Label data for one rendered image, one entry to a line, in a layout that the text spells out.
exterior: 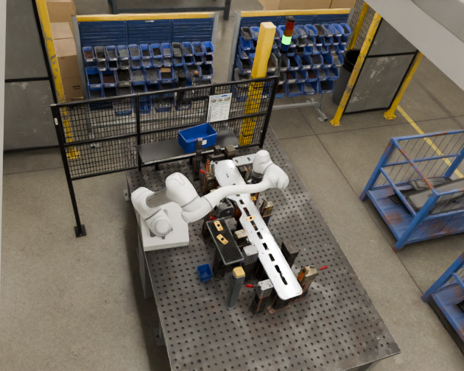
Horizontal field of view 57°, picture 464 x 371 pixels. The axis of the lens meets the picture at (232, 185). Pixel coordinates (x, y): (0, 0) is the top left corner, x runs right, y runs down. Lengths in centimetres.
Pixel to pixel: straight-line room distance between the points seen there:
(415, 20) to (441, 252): 446
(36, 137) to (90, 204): 96
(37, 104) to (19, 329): 216
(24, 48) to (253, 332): 315
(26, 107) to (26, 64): 49
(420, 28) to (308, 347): 265
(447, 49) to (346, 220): 421
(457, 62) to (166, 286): 278
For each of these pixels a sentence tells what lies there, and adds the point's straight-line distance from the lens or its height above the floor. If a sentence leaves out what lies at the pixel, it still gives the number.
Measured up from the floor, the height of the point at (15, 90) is 93.
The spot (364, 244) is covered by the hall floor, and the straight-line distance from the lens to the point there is 484.
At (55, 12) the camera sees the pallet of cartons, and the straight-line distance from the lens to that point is 681.
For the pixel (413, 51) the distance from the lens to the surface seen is 618.
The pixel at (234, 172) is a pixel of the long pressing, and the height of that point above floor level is 100.
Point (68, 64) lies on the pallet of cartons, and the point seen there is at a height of 63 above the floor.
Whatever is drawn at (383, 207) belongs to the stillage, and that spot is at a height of 17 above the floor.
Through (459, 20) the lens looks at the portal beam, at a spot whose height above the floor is 330.
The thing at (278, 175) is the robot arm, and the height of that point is 167.
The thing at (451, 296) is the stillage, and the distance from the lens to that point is 472.
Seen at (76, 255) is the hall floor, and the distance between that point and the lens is 435.
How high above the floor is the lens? 358
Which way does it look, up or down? 47 degrees down
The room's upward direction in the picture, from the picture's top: 11 degrees clockwise
